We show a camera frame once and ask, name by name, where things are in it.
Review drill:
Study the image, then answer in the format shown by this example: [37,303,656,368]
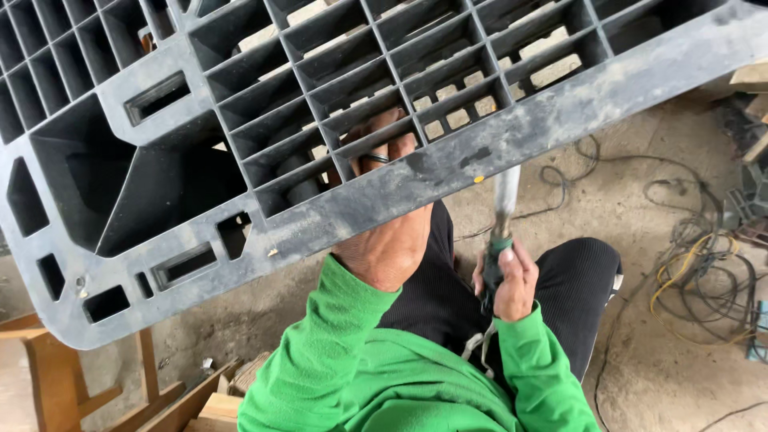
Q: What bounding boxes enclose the person's left hand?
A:
[330,108,434,294]

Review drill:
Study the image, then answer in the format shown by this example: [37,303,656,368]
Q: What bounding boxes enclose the person's right hand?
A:
[472,238,541,324]

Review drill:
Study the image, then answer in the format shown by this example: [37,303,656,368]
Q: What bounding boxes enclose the black plastic pallet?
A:
[0,0,768,351]

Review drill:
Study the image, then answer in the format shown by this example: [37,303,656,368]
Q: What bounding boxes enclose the green handled heat tool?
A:
[480,166,523,319]

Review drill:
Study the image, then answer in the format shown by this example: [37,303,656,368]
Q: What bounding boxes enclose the person's black trousers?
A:
[375,200,625,385]

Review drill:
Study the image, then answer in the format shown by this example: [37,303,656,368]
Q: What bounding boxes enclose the pile of wood offcuts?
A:
[137,351,274,432]

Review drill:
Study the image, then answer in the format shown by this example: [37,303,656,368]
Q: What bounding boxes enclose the heap of scrap materials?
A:
[699,57,768,247]

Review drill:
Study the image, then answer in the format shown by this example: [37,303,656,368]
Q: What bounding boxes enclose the wooden stool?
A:
[0,313,187,432]

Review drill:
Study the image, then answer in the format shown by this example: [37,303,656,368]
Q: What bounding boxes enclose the white drawstring cord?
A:
[461,321,499,380]

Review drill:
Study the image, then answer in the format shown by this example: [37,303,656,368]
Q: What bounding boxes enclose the tangle of cables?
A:
[456,135,768,432]

